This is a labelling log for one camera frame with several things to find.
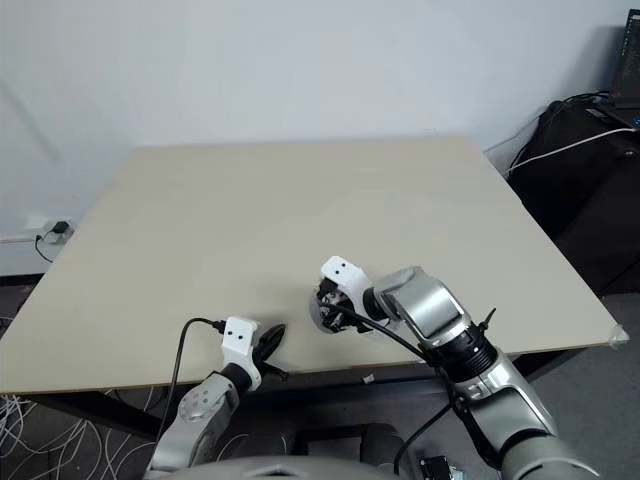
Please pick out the large black bag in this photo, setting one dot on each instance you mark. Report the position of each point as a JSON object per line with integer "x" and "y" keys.
{"x": 575, "y": 200}

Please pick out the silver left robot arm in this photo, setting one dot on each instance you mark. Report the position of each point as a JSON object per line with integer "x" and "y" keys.
{"x": 200, "y": 400}

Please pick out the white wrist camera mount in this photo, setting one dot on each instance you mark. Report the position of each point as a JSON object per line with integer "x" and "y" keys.
{"x": 340, "y": 270}
{"x": 240, "y": 337}

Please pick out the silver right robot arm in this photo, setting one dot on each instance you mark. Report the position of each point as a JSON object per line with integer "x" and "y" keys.
{"x": 430, "y": 300}

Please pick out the white wall socket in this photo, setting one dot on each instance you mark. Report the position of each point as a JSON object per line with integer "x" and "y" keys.
{"x": 42, "y": 227}

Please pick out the grey robot torso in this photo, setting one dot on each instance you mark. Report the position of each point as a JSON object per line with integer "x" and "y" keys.
{"x": 285, "y": 467}

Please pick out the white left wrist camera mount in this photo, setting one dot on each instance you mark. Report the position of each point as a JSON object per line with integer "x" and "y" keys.
{"x": 240, "y": 337}

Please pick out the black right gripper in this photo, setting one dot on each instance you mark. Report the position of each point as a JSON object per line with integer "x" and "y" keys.
{"x": 334, "y": 289}

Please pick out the clear tape table corner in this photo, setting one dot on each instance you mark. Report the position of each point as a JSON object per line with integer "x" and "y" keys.
{"x": 619, "y": 335}

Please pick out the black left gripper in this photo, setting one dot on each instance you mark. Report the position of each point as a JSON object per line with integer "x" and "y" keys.
{"x": 260, "y": 364}

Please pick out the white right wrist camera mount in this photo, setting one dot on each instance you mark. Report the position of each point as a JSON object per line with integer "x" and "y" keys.
{"x": 340, "y": 270}

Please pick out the black box on floor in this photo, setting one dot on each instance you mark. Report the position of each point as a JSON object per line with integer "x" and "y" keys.
{"x": 435, "y": 467}

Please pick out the open black laptop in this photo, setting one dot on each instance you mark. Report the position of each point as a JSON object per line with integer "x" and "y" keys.
{"x": 629, "y": 60}

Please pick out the small white tag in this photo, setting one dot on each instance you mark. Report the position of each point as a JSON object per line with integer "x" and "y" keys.
{"x": 369, "y": 379}

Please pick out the black metal table frame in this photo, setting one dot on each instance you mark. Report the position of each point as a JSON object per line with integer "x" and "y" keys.
{"x": 100, "y": 407}

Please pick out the black power adapter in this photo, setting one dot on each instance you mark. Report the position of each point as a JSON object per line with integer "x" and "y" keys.
{"x": 61, "y": 227}

